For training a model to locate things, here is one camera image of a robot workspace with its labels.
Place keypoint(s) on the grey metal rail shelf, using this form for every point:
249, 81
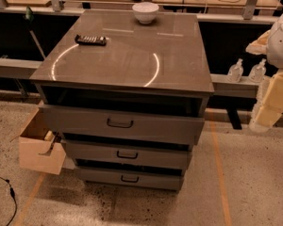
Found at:
22, 69

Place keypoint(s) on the grey bottom drawer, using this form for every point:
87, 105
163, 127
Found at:
129, 178

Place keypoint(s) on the white ceramic bowl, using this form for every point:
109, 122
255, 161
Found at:
145, 12

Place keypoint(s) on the black remote control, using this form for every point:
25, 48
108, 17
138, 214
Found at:
90, 40

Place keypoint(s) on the grey drawer cabinet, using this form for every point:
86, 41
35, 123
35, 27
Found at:
159, 68

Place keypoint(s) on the grey top drawer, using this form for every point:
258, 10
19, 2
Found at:
125, 125

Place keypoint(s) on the cardboard box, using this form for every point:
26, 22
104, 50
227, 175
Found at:
39, 147

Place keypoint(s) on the clear pump bottle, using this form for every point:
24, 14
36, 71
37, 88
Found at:
235, 72
257, 72

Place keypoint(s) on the grey drawer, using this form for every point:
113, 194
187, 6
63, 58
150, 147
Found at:
129, 178
125, 125
138, 156

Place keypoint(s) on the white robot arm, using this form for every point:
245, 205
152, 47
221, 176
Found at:
269, 106

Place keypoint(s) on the left clear pump bottle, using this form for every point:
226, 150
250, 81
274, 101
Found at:
235, 72

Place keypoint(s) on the right clear pump bottle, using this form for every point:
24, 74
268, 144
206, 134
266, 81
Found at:
257, 72

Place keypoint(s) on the grey middle drawer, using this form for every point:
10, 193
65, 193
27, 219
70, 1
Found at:
138, 156

